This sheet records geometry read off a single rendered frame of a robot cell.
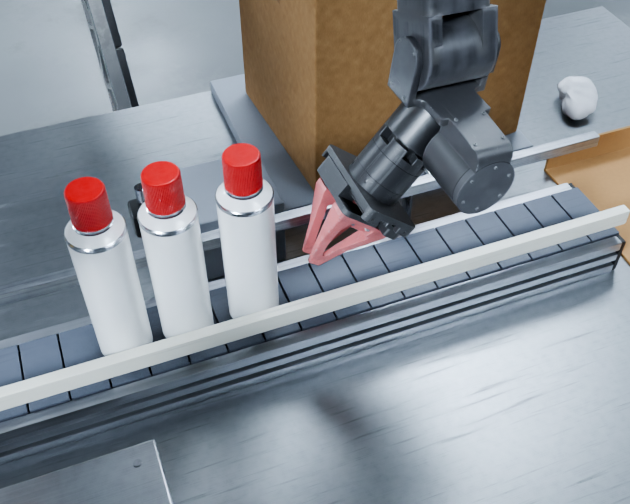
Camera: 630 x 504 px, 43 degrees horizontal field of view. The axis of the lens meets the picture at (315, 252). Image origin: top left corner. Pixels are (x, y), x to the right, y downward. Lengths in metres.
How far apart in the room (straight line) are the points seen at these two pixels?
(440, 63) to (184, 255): 0.27
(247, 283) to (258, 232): 0.07
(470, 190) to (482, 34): 0.13
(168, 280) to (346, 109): 0.32
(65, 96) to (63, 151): 1.63
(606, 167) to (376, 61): 0.37
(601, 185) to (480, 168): 0.44
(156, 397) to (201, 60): 2.14
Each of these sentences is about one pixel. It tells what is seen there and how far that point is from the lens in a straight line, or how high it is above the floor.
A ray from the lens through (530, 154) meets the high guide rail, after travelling 0.90.
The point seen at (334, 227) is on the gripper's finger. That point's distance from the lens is 0.74.
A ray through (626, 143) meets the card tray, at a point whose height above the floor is 0.84.
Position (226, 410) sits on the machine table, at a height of 0.83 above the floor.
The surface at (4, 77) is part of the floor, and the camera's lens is 2.92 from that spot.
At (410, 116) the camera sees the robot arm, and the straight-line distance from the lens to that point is 0.72.
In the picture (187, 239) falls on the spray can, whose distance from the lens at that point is 0.69.
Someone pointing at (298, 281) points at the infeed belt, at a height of 0.88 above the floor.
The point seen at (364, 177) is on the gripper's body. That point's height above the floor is 1.03.
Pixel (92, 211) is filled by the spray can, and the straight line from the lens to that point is 0.66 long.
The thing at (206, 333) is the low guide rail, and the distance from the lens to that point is 0.76.
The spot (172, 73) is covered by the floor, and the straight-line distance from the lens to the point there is 2.79.
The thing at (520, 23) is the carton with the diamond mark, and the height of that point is 1.02.
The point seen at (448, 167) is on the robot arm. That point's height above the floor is 1.08.
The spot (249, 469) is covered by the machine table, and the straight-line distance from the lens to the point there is 0.77.
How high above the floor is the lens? 1.51
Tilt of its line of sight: 46 degrees down
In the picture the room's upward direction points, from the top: straight up
